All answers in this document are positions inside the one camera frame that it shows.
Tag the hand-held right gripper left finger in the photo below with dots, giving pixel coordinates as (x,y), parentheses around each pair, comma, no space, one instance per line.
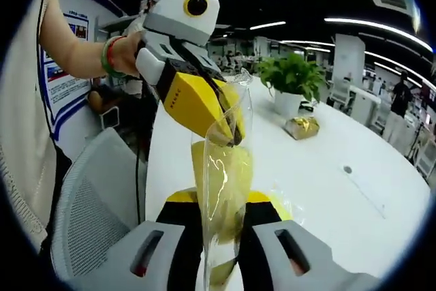
(160,253)

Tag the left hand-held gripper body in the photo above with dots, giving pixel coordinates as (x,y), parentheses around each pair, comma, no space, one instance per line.
(173,11)

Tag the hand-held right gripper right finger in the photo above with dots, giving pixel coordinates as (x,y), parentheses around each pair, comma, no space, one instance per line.
(272,257)

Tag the clear plastic bag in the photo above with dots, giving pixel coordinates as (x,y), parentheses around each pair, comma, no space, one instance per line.
(277,191)
(248,110)

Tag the person's left hand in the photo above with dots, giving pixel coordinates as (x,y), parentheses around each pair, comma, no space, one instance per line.
(129,52)

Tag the ceiling light strip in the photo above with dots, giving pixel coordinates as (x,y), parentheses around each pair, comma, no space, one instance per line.
(267,25)
(374,27)

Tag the green jade bangle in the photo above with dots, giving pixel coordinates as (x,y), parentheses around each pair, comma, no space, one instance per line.
(106,62)

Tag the green potted plant white pot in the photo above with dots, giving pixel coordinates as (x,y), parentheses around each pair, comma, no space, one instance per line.
(289,103)

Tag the gold foil packet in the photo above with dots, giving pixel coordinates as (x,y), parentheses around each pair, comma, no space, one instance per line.
(303,129)

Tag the cream knitted vest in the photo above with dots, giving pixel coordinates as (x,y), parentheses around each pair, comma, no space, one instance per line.
(20,100)

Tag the blue white wall poster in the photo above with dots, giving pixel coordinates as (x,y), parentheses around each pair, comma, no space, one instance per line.
(64,90)

